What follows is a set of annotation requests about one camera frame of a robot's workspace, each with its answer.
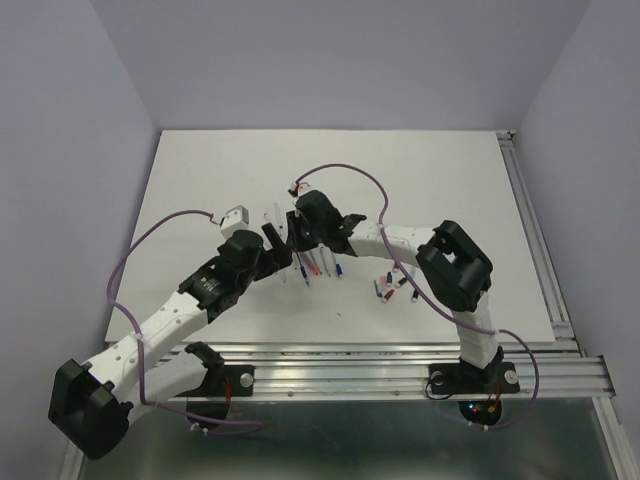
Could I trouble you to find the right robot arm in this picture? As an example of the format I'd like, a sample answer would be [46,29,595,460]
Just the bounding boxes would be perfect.
[287,189,501,390]

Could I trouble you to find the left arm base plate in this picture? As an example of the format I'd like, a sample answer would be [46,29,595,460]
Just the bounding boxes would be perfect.
[179,364,255,398]

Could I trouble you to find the aluminium frame rail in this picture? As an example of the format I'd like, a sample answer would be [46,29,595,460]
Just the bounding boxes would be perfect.
[59,129,626,480]

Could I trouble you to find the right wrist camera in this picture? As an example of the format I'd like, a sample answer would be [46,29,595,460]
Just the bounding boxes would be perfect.
[287,181,309,198]

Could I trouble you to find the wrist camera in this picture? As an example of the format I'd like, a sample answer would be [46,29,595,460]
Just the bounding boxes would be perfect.
[287,181,309,198]
[217,205,250,240]

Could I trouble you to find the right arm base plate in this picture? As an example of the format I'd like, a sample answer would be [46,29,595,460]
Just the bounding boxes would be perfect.
[425,357,521,398]

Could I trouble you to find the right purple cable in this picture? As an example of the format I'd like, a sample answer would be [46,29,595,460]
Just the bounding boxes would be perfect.
[287,163,539,431]

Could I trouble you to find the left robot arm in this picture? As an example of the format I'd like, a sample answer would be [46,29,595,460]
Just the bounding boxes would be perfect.
[48,223,292,460]

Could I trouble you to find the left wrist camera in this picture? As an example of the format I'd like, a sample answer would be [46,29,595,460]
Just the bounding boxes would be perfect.
[217,205,250,240]

